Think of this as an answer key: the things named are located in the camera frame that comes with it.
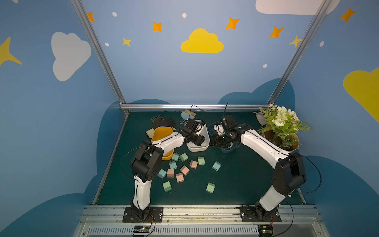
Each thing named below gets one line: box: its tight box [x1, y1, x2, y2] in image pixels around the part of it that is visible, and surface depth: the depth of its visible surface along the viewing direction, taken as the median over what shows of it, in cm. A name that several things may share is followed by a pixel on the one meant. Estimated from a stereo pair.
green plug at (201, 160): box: [197, 156, 206, 166], surface depth 95 cm
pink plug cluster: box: [180, 165, 190, 176], surface depth 90 cm
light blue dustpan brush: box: [179, 109, 197, 124], surface depth 122 cm
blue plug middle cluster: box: [168, 160, 178, 170], surface depth 92 cm
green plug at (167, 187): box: [162, 180, 172, 195], surface depth 84 cm
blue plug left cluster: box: [156, 168, 167, 181], surface depth 88 cm
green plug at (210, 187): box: [205, 180, 216, 194], surface depth 84 cm
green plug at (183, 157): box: [179, 152, 189, 162], surface depth 95 cm
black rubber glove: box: [151, 114, 176, 130], surface depth 117 cm
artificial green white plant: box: [256, 103, 311, 148], surface depth 79 cm
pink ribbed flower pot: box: [261, 125, 300, 153], surface depth 86 cm
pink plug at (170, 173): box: [166, 168, 175, 179], surface depth 88 cm
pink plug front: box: [175, 172, 185, 184], surface depth 88 cm
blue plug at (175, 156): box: [171, 152, 180, 162], surface depth 95 cm
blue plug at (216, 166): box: [212, 160, 222, 172], surface depth 92 cm
